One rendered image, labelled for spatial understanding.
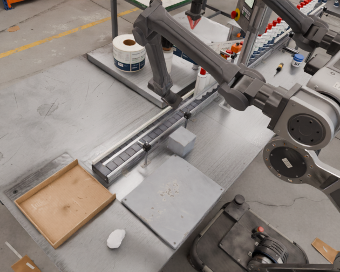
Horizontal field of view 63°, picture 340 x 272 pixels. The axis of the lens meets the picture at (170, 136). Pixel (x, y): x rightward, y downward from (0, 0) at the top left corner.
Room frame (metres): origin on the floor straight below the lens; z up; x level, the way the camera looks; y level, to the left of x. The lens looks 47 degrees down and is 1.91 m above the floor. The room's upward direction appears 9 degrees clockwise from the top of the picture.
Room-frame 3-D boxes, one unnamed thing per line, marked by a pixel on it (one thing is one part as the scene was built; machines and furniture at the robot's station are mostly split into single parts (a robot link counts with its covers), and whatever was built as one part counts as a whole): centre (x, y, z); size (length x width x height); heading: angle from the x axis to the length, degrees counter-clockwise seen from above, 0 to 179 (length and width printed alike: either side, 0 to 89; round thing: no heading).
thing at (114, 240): (0.42, 0.14, 0.85); 0.08 x 0.07 x 0.04; 126
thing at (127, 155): (1.37, -0.18, 0.86); 1.65 x 0.08 x 0.04; 146
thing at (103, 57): (1.72, 0.12, 0.86); 0.80 x 0.67 x 0.05; 146
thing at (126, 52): (1.54, 0.33, 0.95); 0.20 x 0.20 x 0.14
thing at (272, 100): (0.61, -0.26, 1.45); 0.09 x 0.08 x 0.12; 144
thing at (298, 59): (1.92, -0.86, 0.86); 0.07 x 0.07 x 0.07
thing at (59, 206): (0.54, 0.38, 0.85); 0.30 x 0.26 x 0.04; 146
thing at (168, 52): (1.46, 0.10, 1.03); 0.09 x 0.09 x 0.30
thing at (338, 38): (1.02, -0.55, 1.45); 0.09 x 0.08 x 0.12; 144
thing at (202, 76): (1.29, -0.13, 0.98); 0.05 x 0.05 x 0.20
